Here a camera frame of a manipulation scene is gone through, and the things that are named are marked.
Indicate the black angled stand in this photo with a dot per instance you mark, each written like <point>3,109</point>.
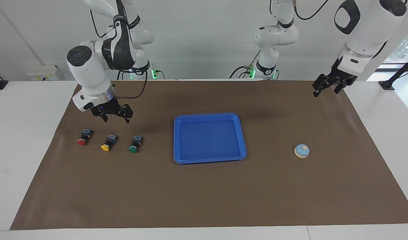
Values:
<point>387,85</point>

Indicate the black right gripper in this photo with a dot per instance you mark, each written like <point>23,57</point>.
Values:
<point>112,107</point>

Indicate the green push button switch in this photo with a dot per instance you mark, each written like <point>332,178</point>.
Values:
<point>133,149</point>

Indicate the window with green foliage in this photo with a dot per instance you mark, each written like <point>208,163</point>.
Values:
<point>407,43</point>

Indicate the red push button switch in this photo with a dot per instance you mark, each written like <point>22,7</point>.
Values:
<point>82,141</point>

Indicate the brown table mat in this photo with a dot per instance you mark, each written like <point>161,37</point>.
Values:
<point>204,193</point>

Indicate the blue plastic tray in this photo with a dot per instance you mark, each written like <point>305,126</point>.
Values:
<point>207,146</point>

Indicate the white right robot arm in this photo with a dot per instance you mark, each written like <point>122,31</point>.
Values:
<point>87,73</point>

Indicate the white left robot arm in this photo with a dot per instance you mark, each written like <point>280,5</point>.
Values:
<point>274,36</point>

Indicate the white wall socket box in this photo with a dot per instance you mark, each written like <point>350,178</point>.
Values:
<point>40,71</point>

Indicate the light blue desk bell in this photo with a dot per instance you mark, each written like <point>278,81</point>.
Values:
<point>301,150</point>

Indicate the yellow push button switch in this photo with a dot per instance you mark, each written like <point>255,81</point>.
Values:
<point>105,147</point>

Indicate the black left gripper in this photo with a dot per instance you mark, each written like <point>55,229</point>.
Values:
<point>337,78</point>

